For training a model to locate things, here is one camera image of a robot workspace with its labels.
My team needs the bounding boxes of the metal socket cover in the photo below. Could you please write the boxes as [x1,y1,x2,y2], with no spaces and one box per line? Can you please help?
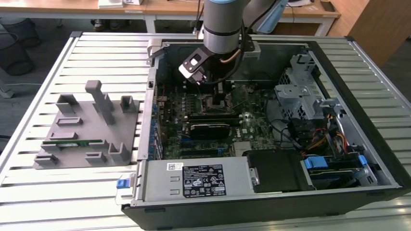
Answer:
[226,83,255,109]

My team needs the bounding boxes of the CPU socket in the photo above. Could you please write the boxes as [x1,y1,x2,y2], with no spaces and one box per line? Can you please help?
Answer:
[199,93,235,114]

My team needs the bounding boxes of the grey wrist-mounted box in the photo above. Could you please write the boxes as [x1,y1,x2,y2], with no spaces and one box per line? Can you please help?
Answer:
[240,40,262,60]

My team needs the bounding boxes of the silver metal drive cage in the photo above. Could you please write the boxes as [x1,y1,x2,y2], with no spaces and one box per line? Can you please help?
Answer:
[274,53,327,121]

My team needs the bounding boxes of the green motherboard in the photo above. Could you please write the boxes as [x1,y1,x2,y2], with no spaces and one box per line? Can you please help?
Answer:
[155,81,280,160]

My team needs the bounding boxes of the silver chipset heatsink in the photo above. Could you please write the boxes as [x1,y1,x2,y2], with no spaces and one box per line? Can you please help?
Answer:
[234,141,255,155]

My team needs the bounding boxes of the black expansion slot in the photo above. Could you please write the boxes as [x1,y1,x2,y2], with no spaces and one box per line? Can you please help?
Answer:
[180,149,220,156]

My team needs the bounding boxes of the black phone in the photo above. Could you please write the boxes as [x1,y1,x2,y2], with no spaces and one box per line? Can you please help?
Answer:
[320,1,336,13]

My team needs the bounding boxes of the black plastic air shroud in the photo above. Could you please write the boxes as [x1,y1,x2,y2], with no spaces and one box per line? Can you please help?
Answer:
[246,149,315,194]

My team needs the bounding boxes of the white cardboard box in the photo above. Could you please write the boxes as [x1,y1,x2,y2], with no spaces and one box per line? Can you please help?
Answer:
[97,0,124,9]

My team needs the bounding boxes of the grey parts rack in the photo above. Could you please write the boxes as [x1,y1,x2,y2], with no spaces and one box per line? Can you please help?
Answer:
[33,80,144,171]

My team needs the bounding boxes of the blue disk carrier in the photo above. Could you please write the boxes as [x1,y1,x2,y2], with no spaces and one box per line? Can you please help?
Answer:
[303,155,367,173]

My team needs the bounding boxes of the grey power supply unit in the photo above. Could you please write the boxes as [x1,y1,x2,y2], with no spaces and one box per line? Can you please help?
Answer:
[140,157,255,202]

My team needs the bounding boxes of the green RAM stick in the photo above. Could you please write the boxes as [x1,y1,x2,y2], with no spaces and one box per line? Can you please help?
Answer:
[41,139,104,147]

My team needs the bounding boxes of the wooden cabinet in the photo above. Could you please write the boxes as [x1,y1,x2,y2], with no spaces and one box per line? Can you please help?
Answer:
[327,0,411,68]

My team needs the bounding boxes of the black PC case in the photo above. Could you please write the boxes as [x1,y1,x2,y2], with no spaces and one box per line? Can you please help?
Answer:
[120,36,411,231]

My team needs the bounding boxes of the black mesh waste bin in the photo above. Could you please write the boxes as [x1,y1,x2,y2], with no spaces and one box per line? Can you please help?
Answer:
[0,18,43,49]

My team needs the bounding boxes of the black round bin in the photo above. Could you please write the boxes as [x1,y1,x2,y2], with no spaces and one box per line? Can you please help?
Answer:
[0,32,35,77]

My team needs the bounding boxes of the grey metal foot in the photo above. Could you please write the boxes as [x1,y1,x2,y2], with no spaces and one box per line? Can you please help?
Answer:
[0,79,16,99]

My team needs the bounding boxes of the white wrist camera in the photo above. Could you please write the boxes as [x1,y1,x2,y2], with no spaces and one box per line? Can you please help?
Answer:
[177,46,210,85]

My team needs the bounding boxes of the silver disk bay frame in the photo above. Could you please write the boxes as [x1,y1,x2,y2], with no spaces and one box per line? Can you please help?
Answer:
[316,98,358,157]

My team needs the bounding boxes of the red yellow power wires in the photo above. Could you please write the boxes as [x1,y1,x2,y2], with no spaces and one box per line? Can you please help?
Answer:
[302,114,351,154]

